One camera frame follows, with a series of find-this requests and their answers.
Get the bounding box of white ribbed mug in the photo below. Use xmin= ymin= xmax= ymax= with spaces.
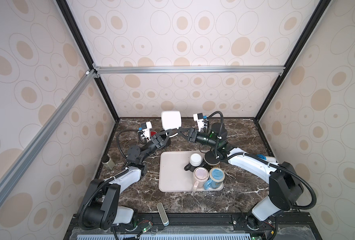
xmin=161 ymin=111 xmax=182 ymax=130

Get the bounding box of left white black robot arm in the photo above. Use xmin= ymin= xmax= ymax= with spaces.
xmin=76 ymin=130 xmax=172 ymax=230

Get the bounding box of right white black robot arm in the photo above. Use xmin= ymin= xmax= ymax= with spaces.
xmin=162 ymin=111 xmax=317 ymax=231

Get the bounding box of small white black mug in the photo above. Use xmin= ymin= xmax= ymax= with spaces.
xmin=184 ymin=153 xmax=202 ymax=172

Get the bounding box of black skull pattern mug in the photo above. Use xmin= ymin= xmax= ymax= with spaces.
xmin=202 ymin=151 xmax=220 ymax=170

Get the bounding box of pink mug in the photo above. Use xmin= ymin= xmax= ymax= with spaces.
xmin=191 ymin=167 xmax=209 ymax=193

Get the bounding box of blue mug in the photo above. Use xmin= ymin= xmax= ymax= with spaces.
xmin=203 ymin=168 xmax=225 ymax=190

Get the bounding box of beige plastic tray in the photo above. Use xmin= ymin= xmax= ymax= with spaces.
xmin=158 ymin=150 xmax=224 ymax=193

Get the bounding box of small bottle black cap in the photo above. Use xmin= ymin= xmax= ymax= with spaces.
xmin=101 ymin=154 xmax=116 ymax=170

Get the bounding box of grey white remote bar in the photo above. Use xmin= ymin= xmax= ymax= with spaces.
xmin=156 ymin=203 xmax=169 ymax=226

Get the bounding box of white cup blue lid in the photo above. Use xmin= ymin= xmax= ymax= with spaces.
xmin=256 ymin=154 xmax=277 ymax=163

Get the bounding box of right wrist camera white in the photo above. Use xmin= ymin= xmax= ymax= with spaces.
xmin=193 ymin=113 xmax=207 ymax=132

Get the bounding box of diagonal aluminium frame bar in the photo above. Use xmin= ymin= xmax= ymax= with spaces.
xmin=0 ymin=69 xmax=97 ymax=207

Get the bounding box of horizontal aluminium frame bar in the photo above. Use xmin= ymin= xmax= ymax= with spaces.
xmin=95 ymin=65 xmax=285 ymax=75

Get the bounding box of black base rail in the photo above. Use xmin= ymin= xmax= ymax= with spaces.
xmin=64 ymin=212 xmax=321 ymax=240

